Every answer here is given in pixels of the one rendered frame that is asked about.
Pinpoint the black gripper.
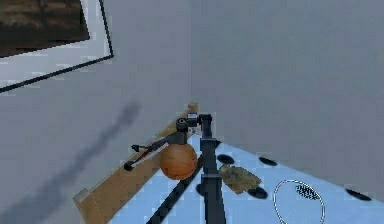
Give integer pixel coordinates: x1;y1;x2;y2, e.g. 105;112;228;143
123;117;189;172

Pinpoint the orange basketball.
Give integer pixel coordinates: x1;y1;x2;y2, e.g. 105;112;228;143
158;142;199;181

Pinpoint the olive camouflage cloth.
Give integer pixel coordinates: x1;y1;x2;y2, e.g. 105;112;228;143
217;163;263;196

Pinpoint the black framed wall picture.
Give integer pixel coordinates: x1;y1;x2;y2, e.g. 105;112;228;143
0;0;115;95

